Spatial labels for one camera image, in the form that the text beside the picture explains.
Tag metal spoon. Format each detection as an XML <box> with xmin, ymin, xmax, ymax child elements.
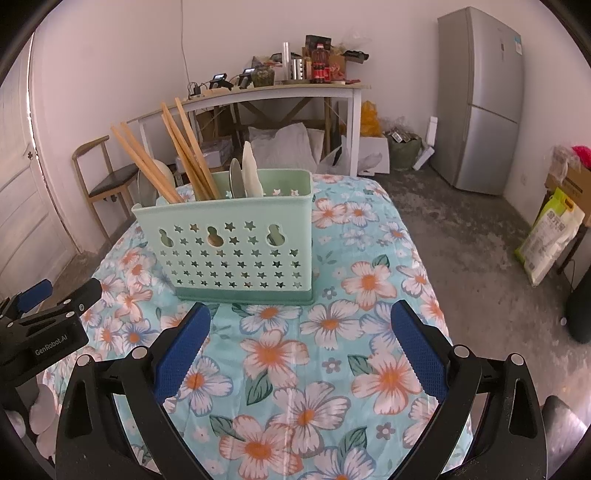
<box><xmin>229</xmin><ymin>158</ymin><xmax>246</xmax><ymax>200</ymax></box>
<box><xmin>137</xmin><ymin>167</ymin><xmax>160</xmax><ymax>206</ymax></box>

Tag green plastic utensil basket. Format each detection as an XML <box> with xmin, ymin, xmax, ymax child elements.
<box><xmin>131</xmin><ymin>168</ymin><xmax>317</xmax><ymax>305</ymax></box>

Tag wooden chair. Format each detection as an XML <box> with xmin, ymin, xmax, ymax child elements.
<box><xmin>71</xmin><ymin>135</ymin><xmax>141</xmax><ymax>252</ymax></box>

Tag large white plastic spoon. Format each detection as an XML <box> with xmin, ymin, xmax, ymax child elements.
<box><xmin>139</xmin><ymin>158</ymin><xmax>177</xmax><ymax>206</ymax></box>

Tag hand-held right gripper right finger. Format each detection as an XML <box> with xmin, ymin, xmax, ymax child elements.
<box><xmin>392</xmin><ymin>300</ymin><xmax>548</xmax><ymax>480</ymax></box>

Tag white yellow rice bag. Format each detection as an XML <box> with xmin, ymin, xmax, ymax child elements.
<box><xmin>515</xmin><ymin>187</ymin><xmax>587</xmax><ymax>288</ymax></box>

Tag bunch of wooden chopsticks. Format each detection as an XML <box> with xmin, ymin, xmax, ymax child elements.
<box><xmin>111</xmin><ymin>97</ymin><xmax>223</xmax><ymax>205</ymax></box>

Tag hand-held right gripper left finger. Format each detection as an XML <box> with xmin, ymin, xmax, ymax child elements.
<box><xmin>55</xmin><ymin>302</ymin><xmax>212</xmax><ymax>480</ymax></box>

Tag floral blue blanket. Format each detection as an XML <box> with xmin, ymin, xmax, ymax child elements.
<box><xmin>41</xmin><ymin>173</ymin><xmax>476</xmax><ymax>480</ymax></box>

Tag flat white box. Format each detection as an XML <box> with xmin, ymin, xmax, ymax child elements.
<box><xmin>203</xmin><ymin>140</ymin><xmax>234</xmax><ymax>168</ymax></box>

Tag white carton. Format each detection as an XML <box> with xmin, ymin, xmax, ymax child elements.
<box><xmin>412</xmin><ymin>116</ymin><xmax>439</xmax><ymax>171</ymax></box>

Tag green bucket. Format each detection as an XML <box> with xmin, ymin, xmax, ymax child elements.
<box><xmin>387</xmin><ymin>130</ymin><xmax>423</xmax><ymax>172</ymax></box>

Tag orange plastic bag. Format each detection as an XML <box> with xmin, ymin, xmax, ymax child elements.
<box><xmin>360</xmin><ymin>100</ymin><xmax>380</xmax><ymax>137</ymax></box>

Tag small white plastic spoon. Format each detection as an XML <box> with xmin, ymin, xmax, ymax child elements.
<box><xmin>241</xmin><ymin>141</ymin><xmax>265</xmax><ymax>198</ymax></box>

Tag clear plastic bag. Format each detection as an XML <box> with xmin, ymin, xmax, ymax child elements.
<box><xmin>318</xmin><ymin>136</ymin><xmax>352</xmax><ymax>176</ymax></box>

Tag white cardboard box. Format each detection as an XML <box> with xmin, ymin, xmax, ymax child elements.
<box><xmin>358</xmin><ymin>136</ymin><xmax>391</xmax><ymax>177</ymax></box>

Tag white door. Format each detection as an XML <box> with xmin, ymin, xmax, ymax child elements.
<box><xmin>0</xmin><ymin>34</ymin><xmax>79</xmax><ymax>296</ymax></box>

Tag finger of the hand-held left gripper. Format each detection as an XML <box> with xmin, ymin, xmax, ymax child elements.
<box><xmin>14</xmin><ymin>278</ymin><xmax>103</xmax><ymax>326</ymax></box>
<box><xmin>0</xmin><ymin>281</ymin><xmax>52</xmax><ymax>319</ymax></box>

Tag black trash bin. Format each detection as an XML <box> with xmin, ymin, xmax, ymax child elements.
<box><xmin>566</xmin><ymin>276</ymin><xmax>591</xmax><ymax>346</ymax></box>

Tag white pillow bags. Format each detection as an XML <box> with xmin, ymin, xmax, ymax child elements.
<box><xmin>248</xmin><ymin>124</ymin><xmax>326</xmax><ymax>174</ymax></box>

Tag grey refrigerator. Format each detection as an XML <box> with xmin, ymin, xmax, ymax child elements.
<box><xmin>431</xmin><ymin>6</ymin><xmax>526</xmax><ymax>197</ymax></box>

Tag red cola bottle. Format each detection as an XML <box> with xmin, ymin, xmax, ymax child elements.
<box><xmin>310</xmin><ymin>42</ymin><xmax>331</xmax><ymax>85</ymax></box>

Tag white table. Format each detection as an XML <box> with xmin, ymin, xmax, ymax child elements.
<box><xmin>127</xmin><ymin>83</ymin><xmax>372</xmax><ymax>178</ymax></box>

